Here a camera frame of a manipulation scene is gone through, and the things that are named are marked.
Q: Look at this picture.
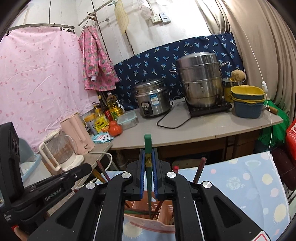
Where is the red tomato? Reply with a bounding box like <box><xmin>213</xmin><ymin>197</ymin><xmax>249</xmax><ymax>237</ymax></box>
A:
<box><xmin>108</xmin><ymin>120</ymin><xmax>123</xmax><ymax>137</ymax></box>

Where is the red plastic bag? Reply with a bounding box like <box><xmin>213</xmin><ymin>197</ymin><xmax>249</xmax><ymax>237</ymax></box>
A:
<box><xmin>286</xmin><ymin>120</ymin><xmax>296</xmax><ymax>163</ymax></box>

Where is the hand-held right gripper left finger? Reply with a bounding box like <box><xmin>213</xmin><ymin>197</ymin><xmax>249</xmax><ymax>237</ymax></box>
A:
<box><xmin>28</xmin><ymin>148</ymin><xmax>147</xmax><ymax>241</ymax></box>

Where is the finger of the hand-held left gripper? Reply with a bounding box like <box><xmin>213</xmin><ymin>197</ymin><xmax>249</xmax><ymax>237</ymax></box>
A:
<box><xmin>50</xmin><ymin>163</ymin><xmax>92</xmax><ymax>186</ymax></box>

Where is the pink dotted sheet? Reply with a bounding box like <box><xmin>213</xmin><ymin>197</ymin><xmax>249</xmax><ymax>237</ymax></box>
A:
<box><xmin>0</xmin><ymin>29</ymin><xmax>100</xmax><ymax>153</ymax></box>

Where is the blue dotted tablecloth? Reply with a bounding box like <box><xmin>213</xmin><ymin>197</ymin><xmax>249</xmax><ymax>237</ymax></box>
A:
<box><xmin>105</xmin><ymin>151</ymin><xmax>290</xmax><ymax>241</ymax></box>

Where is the steel rice cooker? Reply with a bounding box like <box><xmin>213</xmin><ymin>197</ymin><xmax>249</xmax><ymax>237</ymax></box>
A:
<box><xmin>134</xmin><ymin>78</ymin><xmax>172</xmax><ymax>119</ymax></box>

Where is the blue snack packet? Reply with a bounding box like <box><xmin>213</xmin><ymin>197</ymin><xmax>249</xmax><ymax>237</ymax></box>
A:
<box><xmin>91</xmin><ymin>133</ymin><xmax>115</xmax><ymax>142</ymax></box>

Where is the white cable with switch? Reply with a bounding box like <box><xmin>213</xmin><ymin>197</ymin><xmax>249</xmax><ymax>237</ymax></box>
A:
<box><xmin>240</xmin><ymin>30</ymin><xmax>273</xmax><ymax>151</ymax></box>

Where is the black power cable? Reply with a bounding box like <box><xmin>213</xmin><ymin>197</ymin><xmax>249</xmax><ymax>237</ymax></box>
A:
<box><xmin>157</xmin><ymin>96</ymin><xmax>192</xmax><ymax>129</ymax></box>

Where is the loofah sponge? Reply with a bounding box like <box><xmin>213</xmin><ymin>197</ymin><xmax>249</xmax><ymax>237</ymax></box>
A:
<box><xmin>231</xmin><ymin>70</ymin><xmax>246</xmax><ymax>82</ymax></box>

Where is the clear plastic food container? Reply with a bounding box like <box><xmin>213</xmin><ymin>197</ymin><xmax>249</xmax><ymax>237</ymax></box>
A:
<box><xmin>117</xmin><ymin>111</ymin><xmax>138</xmax><ymax>130</ymax></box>

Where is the steel steamer pot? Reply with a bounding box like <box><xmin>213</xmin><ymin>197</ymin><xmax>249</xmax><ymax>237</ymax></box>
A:
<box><xmin>170</xmin><ymin>52</ymin><xmax>228</xmax><ymax>108</ymax></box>

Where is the glass electric kettle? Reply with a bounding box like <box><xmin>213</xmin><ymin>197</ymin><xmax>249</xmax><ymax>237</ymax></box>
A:
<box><xmin>38</xmin><ymin>130</ymin><xmax>85</xmax><ymax>176</ymax></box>

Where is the brown chopstick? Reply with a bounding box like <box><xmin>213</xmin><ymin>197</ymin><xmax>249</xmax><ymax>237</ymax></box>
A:
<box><xmin>193</xmin><ymin>157</ymin><xmax>207</xmax><ymax>183</ymax></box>

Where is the pink pineapple print smock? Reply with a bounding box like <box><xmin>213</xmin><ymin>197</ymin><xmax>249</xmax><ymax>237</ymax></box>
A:
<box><xmin>78</xmin><ymin>25</ymin><xmax>120</xmax><ymax>91</ymax></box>

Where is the blue bowl yellow rim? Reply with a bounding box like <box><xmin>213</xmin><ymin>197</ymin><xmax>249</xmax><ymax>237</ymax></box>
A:
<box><xmin>232</xmin><ymin>96</ymin><xmax>265</xmax><ymax>119</ymax></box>

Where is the yellow labelled bottle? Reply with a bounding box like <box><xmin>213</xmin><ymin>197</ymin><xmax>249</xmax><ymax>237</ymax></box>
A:
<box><xmin>95</xmin><ymin>109</ymin><xmax>109</xmax><ymax>131</ymax></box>

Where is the white power cord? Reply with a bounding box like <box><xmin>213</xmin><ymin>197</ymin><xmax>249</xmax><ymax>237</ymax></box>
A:
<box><xmin>89</xmin><ymin>150</ymin><xmax>114</xmax><ymax>184</ymax></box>

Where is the navy leaf print cloth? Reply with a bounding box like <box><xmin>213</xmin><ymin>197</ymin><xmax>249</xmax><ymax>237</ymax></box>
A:
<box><xmin>113</xmin><ymin>32</ymin><xmax>245</xmax><ymax>111</ymax></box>

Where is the black induction cooker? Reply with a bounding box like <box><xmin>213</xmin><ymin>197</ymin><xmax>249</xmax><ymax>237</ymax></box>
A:
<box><xmin>186</xmin><ymin>102</ymin><xmax>232</xmax><ymax>117</ymax></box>

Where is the pink perforated utensil basket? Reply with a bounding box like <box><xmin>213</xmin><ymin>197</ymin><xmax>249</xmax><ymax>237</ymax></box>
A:
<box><xmin>124</xmin><ymin>183</ymin><xmax>178</xmax><ymax>233</ymax></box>

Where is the wooden tool handle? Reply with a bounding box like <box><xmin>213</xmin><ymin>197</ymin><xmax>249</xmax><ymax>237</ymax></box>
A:
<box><xmin>264</xmin><ymin>102</ymin><xmax>278</xmax><ymax>115</ymax></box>

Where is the green net bag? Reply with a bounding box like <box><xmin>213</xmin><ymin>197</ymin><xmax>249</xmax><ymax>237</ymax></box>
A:
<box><xmin>258</xmin><ymin>102</ymin><xmax>291</xmax><ymax>151</ymax></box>

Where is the beige curtain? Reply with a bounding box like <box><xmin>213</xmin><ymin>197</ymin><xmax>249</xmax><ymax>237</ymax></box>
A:
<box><xmin>196</xmin><ymin>0</ymin><xmax>296</xmax><ymax>121</ymax></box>

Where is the pale blue plastic basin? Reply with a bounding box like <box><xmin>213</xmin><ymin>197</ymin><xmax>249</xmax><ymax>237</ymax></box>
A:
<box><xmin>18</xmin><ymin>138</ymin><xmax>42</xmax><ymax>183</ymax></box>

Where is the grey kitchen counter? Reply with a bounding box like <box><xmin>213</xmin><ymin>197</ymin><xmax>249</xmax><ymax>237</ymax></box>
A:
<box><xmin>76</xmin><ymin>97</ymin><xmax>284</xmax><ymax>177</ymax></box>

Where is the cooking oil bottle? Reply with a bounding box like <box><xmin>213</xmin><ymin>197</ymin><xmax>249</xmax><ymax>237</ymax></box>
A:
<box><xmin>106</xmin><ymin>91</ymin><xmax>121</xmax><ymax>121</ymax></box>

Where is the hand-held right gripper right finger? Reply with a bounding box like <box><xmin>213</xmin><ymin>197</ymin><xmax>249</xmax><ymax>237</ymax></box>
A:
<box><xmin>151</xmin><ymin>148</ymin><xmax>271</xmax><ymax>241</ymax></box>

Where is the yellow jar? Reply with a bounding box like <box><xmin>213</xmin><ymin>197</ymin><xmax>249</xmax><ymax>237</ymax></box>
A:
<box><xmin>222</xmin><ymin>77</ymin><xmax>234</xmax><ymax>104</ymax></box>

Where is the pink electric kettle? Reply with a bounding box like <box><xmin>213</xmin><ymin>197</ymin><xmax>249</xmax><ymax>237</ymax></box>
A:
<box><xmin>60</xmin><ymin>113</ymin><xmax>96</xmax><ymax>156</ymax></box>

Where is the curved metal curtain rail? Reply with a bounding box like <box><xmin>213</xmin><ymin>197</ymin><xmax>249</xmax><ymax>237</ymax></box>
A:
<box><xmin>6</xmin><ymin>22</ymin><xmax>76</xmax><ymax>36</ymax></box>

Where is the dark glass bottle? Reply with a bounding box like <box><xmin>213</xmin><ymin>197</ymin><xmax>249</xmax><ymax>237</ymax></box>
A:
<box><xmin>97</xmin><ymin>95</ymin><xmax>107</xmax><ymax>112</ymax></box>

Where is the woven hand fan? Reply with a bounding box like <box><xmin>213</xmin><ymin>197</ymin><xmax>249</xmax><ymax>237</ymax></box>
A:
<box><xmin>115</xmin><ymin>0</ymin><xmax>130</xmax><ymax>33</ymax></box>

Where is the yellow tin can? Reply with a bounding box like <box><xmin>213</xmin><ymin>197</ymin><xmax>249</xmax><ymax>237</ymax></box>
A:
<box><xmin>84</xmin><ymin>113</ymin><xmax>98</xmax><ymax>136</ymax></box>

